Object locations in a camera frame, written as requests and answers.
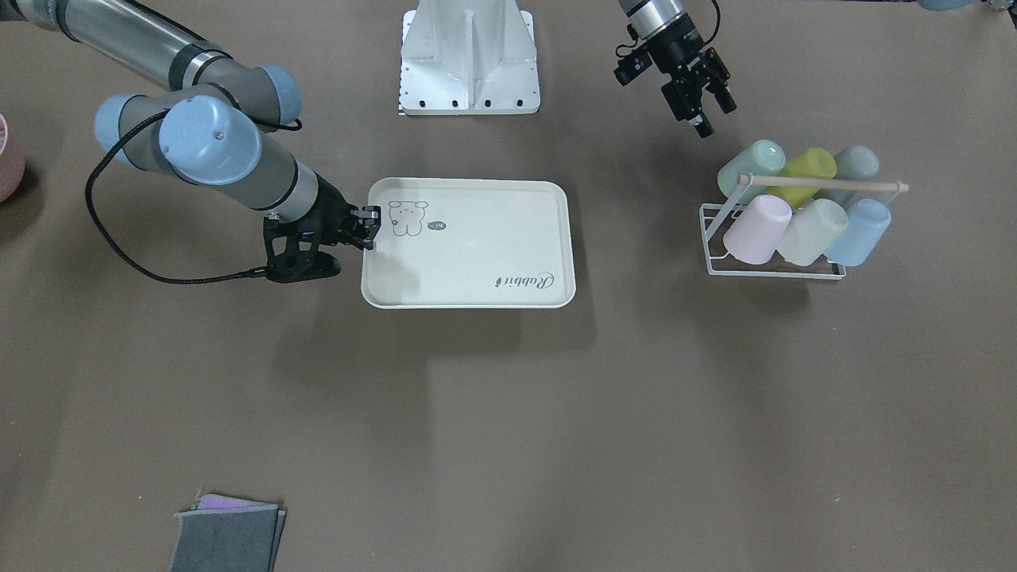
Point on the grey folded cloth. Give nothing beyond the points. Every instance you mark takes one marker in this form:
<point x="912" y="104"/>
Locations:
<point x="220" y="533"/>

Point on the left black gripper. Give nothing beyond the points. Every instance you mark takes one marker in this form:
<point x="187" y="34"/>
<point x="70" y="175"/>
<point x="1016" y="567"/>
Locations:
<point x="674" y="48"/>

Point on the green plastic cup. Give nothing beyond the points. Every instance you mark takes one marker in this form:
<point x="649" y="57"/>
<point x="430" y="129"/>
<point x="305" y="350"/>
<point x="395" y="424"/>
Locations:
<point x="761" y="158"/>

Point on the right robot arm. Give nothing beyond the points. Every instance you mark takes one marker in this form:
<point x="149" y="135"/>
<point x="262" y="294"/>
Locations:
<point x="217" y="116"/>

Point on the light blue plastic cup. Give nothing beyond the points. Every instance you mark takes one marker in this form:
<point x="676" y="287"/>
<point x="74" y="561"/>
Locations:
<point x="868" y="222"/>

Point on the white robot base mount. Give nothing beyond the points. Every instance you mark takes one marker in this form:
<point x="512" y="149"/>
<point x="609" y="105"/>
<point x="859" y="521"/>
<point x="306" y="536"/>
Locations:
<point x="468" y="57"/>

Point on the cream rabbit tray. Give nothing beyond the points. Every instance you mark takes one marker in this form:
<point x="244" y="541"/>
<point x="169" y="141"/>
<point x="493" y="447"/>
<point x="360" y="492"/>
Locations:
<point x="469" y="243"/>

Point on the yellow plastic cup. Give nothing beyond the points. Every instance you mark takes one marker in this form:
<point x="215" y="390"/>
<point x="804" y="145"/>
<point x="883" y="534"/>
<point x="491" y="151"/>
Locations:
<point x="814" y="163"/>

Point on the pink plastic cup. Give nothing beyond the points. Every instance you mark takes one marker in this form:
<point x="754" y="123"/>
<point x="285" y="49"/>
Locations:
<point x="755" y="235"/>

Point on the grey-blue plastic cup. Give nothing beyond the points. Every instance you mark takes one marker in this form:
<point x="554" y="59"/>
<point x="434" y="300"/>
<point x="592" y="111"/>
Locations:
<point x="856" y="163"/>

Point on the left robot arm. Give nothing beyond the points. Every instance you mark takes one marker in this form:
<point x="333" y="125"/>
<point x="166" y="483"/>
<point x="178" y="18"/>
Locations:
<point x="648" y="18"/>

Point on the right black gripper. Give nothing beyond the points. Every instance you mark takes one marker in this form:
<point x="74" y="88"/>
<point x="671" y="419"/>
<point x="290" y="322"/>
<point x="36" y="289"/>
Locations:
<point x="328" y="204"/>

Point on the pink bowl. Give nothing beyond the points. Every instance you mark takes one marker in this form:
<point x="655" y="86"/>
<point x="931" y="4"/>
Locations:
<point x="12" y="161"/>

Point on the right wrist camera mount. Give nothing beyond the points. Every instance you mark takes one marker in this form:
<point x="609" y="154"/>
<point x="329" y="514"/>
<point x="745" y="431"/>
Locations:
<point x="292" y="250"/>

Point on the cream plastic cup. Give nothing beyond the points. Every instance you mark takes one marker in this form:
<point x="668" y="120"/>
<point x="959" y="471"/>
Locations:
<point x="812" y="231"/>

